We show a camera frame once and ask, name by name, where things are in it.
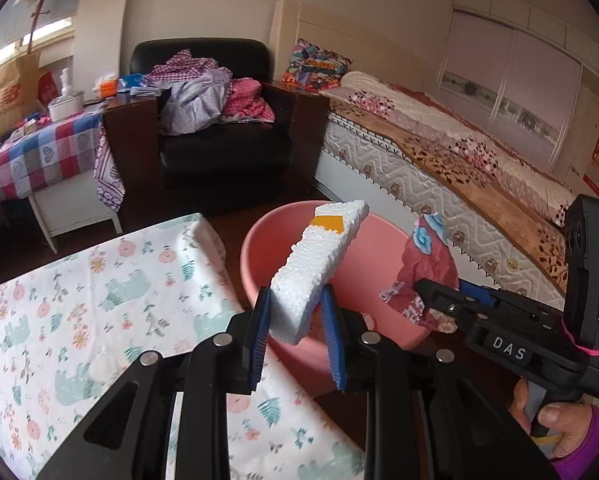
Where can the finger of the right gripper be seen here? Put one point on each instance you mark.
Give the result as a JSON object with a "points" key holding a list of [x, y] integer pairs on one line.
{"points": [[451, 302], [479, 293]]}

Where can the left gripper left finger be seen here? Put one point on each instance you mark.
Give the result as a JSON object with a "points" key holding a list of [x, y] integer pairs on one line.
{"points": [[255, 340]]}

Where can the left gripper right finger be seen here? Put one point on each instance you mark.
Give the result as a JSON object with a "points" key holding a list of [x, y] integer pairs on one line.
{"points": [[342, 330]]}

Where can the white styrofoam block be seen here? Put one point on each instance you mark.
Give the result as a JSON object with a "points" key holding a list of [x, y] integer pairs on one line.
{"points": [[296, 286]]}

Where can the red blue paper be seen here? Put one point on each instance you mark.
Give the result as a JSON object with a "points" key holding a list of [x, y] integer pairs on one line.
{"points": [[426, 255]]}

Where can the purple sleeve forearm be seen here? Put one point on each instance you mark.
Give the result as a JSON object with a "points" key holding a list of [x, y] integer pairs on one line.
{"points": [[573, 466]]}

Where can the right hand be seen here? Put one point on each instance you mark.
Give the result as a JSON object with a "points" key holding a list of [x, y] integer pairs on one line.
{"points": [[572, 421]]}

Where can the bed with patterned blankets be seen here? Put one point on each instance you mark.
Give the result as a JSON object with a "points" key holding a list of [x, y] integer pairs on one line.
{"points": [[386, 141]]}

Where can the black leather armchair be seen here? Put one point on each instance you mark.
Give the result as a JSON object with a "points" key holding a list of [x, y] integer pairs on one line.
{"points": [[248, 161]]}

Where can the floral bear tablecloth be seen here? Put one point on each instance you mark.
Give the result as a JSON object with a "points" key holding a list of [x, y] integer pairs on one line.
{"points": [[69, 329]]}

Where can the white wardrobe sliding doors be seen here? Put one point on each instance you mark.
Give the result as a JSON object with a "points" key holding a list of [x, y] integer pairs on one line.
{"points": [[530, 80]]}

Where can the white table under plaid cloth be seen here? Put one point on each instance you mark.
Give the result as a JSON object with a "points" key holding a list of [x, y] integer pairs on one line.
{"points": [[70, 205]]}

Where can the dark wooden side cabinet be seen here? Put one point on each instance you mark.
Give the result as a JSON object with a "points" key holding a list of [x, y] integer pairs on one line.
{"points": [[130, 123]]}

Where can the pile of clothes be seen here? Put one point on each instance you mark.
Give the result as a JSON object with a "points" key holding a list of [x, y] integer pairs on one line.
{"points": [[202, 93]]}

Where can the colourful pillow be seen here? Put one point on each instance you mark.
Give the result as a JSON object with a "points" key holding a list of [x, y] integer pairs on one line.
{"points": [[313, 69]]}

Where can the plaid checkered tablecloth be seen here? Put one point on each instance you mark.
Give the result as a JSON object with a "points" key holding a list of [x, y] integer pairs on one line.
{"points": [[58, 152]]}

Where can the orange tissue pack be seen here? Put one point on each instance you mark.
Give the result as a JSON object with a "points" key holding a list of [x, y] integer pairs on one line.
{"points": [[105, 86]]}

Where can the white round container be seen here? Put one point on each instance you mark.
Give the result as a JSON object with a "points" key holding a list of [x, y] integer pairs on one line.
{"points": [[63, 107]]}

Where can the red packet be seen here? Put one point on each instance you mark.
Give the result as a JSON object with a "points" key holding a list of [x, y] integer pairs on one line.
{"points": [[47, 89]]}

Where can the brown paper shopping bag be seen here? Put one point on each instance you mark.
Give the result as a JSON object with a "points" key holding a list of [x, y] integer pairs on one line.
{"points": [[19, 80]]}

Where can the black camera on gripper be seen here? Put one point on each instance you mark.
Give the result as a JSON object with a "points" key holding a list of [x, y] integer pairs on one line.
{"points": [[581, 309]]}

